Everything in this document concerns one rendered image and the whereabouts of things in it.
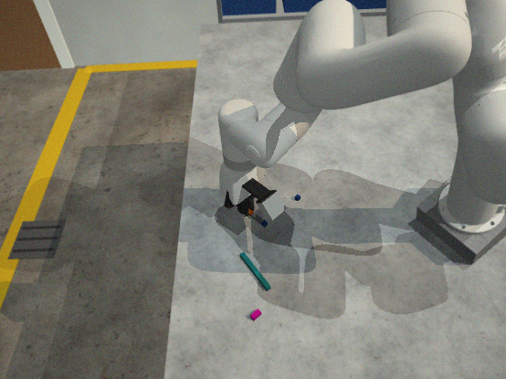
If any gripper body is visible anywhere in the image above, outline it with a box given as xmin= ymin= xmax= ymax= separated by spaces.
xmin=219 ymin=163 xmax=265 ymax=205

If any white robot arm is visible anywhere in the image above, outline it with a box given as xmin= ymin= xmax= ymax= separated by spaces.
xmin=218 ymin=0 xmax=506 ymax=234

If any turquoise rod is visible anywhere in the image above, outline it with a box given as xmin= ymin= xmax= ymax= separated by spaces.
xmin=240 ymin=252 xmax=271 ymax=291

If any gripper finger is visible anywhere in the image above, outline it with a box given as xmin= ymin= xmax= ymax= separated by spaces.
xmin=246 ymin=195 xmax=256 ymax=211
xmin=224 ymin=191 xmax=249 ymax=216

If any magenta rod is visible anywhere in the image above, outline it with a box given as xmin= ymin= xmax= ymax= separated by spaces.
xmin=250 ymin=309 xmax=261 ymax=321

